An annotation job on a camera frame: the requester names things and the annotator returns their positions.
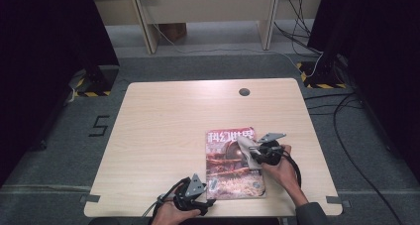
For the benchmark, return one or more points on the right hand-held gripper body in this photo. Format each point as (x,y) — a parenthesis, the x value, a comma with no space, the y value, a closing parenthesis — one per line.
(272,152)

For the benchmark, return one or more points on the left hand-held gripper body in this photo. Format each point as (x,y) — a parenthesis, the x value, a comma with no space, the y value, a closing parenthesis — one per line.
(194,187)

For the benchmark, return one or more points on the glossy red purple magazine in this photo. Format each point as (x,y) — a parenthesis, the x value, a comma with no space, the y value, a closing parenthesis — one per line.
(228,182)

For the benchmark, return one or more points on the person's right hand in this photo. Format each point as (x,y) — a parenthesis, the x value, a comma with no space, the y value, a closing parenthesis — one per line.
(284,173)

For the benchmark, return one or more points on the person's left hand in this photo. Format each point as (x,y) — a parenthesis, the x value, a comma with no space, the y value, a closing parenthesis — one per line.
(171,215)

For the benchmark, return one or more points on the grey tape piece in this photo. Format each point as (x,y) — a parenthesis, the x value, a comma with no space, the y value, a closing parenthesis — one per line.
(89,198)
(336,201)

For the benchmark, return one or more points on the black stand base hazard tape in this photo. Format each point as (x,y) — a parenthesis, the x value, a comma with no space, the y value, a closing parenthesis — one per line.
(325,73)
(99,79)

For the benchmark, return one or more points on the black curtain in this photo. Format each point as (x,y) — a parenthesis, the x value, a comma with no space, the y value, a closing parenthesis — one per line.
(39,69)
(389,69)

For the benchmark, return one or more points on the brown cardboard box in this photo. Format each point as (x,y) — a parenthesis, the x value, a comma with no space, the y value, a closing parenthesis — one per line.
(173,31)

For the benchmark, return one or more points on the beige wooden desk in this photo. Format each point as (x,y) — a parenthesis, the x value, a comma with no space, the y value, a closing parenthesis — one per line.
(211,7)

